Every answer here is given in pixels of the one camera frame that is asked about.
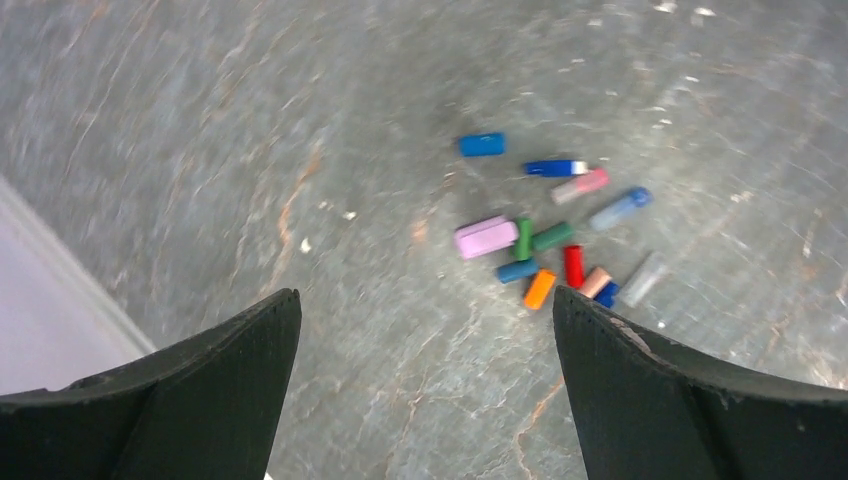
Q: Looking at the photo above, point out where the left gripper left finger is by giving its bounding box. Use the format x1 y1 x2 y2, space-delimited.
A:
1 288 302 479

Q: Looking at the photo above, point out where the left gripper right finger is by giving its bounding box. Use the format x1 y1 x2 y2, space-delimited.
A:
553 287 847 479

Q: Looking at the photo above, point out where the clear grey pen cap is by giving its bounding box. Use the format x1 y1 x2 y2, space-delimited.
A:
619 251 668 307

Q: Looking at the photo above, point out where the beige marker cap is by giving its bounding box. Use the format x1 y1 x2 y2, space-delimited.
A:
578 267 612 299

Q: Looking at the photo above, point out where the orange marker cap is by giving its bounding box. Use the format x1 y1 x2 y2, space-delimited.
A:
523 268 557 310

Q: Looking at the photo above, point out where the red marker cap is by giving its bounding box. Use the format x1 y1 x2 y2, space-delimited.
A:
563 245 585 289

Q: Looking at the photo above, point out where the green marker cap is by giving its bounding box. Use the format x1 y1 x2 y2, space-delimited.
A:
531 222 574 252
513 217 533 261

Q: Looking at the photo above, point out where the clear blue pen cap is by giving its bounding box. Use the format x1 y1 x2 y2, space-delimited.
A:
588 186 654 231

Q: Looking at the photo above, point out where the pink highlighter cap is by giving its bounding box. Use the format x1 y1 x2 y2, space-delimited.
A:
454 215 519 260

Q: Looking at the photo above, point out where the pink thin pen cap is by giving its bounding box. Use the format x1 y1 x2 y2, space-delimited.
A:
550 168 609 205

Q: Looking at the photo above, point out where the blue cap with clip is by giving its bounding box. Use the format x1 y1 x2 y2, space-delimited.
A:
523 159 590 178

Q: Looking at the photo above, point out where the dark blue marker cap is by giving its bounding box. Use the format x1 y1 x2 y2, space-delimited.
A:
594 282 619 309

